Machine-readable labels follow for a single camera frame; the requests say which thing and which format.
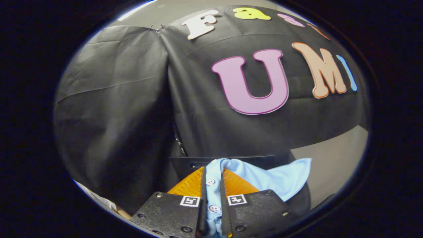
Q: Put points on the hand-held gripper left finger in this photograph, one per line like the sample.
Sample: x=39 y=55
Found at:
x=165 y=215

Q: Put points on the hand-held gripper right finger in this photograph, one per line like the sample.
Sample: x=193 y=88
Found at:
x=257 y=215

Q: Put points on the light blue shirt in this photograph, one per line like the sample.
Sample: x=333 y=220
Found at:
x=281 y=181

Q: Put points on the black stand pole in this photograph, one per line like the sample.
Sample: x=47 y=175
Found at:
x=179 y=140

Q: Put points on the black backdrop cloth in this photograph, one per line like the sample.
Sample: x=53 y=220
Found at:
x=115 y=99

